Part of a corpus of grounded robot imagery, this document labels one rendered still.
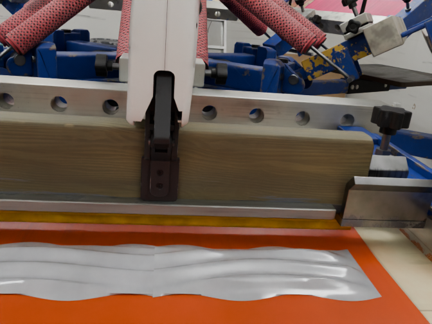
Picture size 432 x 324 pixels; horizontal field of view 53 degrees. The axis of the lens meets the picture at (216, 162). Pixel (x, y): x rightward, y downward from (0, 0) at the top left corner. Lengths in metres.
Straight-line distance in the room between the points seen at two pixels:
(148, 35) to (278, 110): 0.34
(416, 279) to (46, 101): 0.48
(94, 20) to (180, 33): 4.24
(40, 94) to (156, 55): 0.33
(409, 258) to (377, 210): 0.05
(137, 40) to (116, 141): 0.09
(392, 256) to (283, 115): 0.28
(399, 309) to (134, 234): 0.23
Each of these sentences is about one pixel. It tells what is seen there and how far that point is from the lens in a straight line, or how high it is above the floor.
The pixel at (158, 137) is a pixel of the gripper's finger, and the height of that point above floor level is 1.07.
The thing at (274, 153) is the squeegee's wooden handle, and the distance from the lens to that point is 0.39.
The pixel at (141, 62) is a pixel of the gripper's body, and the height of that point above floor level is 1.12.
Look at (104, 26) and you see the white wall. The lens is 4.55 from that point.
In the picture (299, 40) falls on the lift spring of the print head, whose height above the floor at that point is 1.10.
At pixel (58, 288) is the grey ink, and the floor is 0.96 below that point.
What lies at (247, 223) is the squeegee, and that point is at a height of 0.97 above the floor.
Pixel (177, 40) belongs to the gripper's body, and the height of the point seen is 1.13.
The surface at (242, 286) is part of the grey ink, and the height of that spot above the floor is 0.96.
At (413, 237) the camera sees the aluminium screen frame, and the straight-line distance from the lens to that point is 0.48.
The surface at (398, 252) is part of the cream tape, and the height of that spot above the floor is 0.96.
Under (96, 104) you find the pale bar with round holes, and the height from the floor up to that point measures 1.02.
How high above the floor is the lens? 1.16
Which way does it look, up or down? 20 degrees down
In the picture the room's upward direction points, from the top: 5 degrees clockwise
